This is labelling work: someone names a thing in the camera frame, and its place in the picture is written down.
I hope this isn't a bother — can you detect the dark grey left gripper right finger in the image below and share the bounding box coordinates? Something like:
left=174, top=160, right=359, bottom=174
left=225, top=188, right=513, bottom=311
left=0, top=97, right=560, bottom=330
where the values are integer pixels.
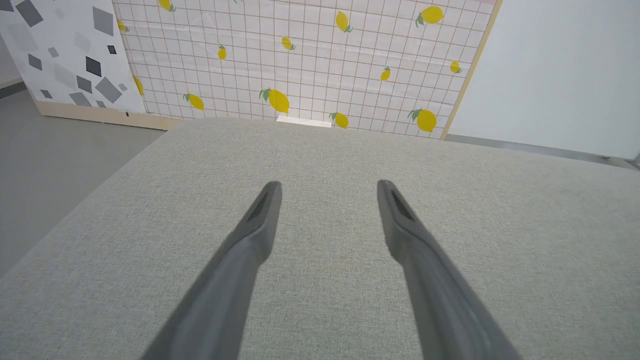
left=376, top=179, right=521, bottom=360

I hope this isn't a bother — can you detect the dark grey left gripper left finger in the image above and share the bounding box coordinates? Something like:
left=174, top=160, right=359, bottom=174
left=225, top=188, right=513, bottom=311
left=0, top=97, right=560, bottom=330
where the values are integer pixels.
left=141, top=180, right=284, bottom=360

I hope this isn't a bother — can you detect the lemon print grid panel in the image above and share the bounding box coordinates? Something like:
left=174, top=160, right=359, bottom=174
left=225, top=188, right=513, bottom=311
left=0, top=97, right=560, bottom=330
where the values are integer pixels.
left=112, top=0, right=503, bottom=141

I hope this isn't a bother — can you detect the grey shapes print panel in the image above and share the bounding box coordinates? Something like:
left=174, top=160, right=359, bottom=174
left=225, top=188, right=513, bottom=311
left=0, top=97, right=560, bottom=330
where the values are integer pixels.
left=0, top=0, right=168, bottom=132

